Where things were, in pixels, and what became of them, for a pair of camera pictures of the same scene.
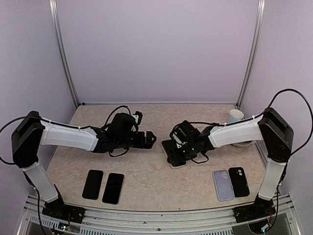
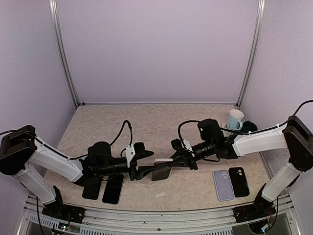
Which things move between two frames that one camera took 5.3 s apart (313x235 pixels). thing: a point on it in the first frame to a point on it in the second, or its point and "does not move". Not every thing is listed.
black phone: x=172 y=152 to x=161 y=171
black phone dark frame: x=93 y=185 does not move
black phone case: x=239 y=181 does not move
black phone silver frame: x=113 y=191 does not move
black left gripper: x=149 y=143 to x=142 y=172
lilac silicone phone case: x=223 y=185 does not move
